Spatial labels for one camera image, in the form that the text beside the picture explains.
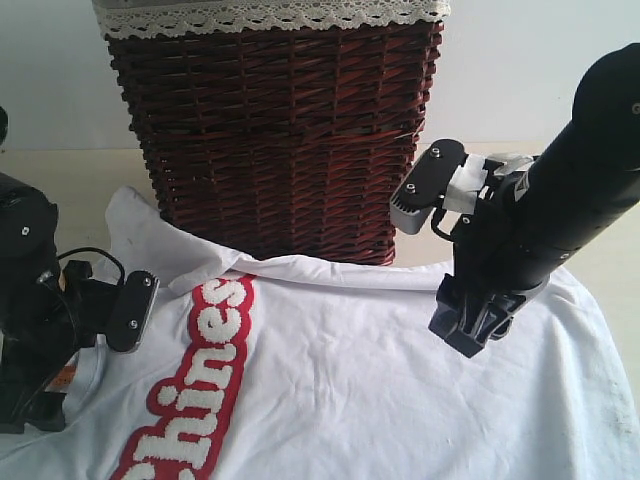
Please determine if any brown wicker basket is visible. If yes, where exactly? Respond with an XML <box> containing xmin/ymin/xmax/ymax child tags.
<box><xmin>107</xmin><ymin>21</ymin><xmax>444</xmax><ymax>265</ymax></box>

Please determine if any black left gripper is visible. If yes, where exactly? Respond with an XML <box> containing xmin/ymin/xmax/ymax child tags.
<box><xmin>1</xmin><ymin>260</ymin><xmax>124</xmax><ymax>433</ymax></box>

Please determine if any white t-shirt red lettering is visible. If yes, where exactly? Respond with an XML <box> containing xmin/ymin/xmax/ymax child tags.
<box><xmin>37</xmin><ymin>185</ymin><xmax>640</xmax><ymax>480</ymax></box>

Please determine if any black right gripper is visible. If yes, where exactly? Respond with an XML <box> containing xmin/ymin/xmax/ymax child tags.
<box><xmin>429</xmin><ymin>173</ymin><xmax>550</xmax><ymax>358</ymax></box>

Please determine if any cream lace basket liner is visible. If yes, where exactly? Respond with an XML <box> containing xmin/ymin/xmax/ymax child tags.
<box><xmin>92</xmin><ymin>1</ymin><xmax>451</xmax><ymax>39</ymax></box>

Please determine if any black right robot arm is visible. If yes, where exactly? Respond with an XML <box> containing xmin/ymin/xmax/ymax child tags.
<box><xmin>429</xmin><ymin>43</ymin><xmax>639</xmax><ymax>358</ymax></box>

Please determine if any black left camera cable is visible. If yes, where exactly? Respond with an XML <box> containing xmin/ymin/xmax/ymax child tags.
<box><xmin>37</xmin><ymin>247</ymin><xmax>126</xmax><ymax>321</ymax></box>

